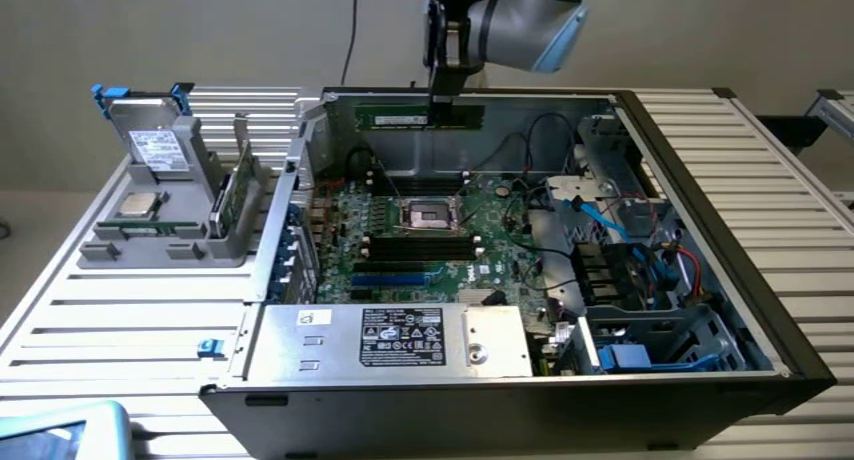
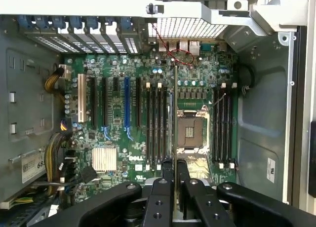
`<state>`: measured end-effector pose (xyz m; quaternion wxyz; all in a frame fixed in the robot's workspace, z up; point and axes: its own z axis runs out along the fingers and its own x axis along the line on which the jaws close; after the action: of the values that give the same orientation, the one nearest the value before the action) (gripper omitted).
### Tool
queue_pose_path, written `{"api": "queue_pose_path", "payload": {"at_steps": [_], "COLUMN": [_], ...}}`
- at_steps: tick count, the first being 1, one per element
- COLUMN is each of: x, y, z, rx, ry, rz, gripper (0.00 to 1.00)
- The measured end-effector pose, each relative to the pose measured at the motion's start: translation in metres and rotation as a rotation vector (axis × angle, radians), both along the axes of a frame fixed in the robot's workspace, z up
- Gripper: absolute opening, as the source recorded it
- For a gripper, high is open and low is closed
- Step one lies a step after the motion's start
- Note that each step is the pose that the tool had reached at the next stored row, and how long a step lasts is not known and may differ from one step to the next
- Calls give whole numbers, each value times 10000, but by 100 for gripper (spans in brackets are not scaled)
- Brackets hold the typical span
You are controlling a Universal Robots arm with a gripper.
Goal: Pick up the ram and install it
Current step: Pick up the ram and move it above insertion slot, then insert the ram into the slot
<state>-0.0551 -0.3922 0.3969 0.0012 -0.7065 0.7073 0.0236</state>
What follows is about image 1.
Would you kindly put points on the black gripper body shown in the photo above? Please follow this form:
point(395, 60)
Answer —
point(448, 80)

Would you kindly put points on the green RAM stick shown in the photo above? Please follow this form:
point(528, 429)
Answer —
point(146, 225)
point(393, 116)

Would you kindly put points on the black RAM slot bank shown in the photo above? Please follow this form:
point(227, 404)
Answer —
point(420, 185)
point(423, 247)

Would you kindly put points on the CPU socket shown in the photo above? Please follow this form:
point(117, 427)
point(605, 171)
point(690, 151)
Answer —
point(428, 215)

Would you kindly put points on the black expansion slot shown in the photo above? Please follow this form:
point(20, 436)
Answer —
point(393, 267)

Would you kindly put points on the green graphics card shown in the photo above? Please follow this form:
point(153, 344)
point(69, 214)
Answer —
point(235, 195)

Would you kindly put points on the blue expansion slot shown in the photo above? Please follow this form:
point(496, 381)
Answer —
point(389, 280)

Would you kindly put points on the green motherboard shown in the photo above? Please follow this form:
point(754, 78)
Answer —
point(400, 290)

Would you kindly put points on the silver chipset heatsink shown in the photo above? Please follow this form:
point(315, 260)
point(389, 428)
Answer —
point(479, 296)

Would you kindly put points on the hard disk in blue carrier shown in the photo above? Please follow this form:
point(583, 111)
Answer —
point(149, 130)

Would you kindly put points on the black case fan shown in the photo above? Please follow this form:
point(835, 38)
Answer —
point(613, 275)

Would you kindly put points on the silver CPU chip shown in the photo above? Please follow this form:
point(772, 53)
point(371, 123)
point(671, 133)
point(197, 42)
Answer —
point(137, 205)

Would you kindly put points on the silver power supply unit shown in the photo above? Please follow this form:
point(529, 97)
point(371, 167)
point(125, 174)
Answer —
point(373, 340)

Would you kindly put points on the grey parts rack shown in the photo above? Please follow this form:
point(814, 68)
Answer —
point(153, 257)

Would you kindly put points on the metal disk bay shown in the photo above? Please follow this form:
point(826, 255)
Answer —
point(674, 330)

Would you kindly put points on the blue disk carrier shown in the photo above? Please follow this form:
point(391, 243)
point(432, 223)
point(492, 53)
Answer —
point(623, 357)

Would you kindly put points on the blue plastic clip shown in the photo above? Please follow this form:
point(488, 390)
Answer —
point(209, 349)

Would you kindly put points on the black open PC case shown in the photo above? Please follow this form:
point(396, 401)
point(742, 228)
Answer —
point(467, 420)

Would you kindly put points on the light blue tray corner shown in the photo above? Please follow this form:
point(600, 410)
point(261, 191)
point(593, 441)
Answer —
point(100, 420)

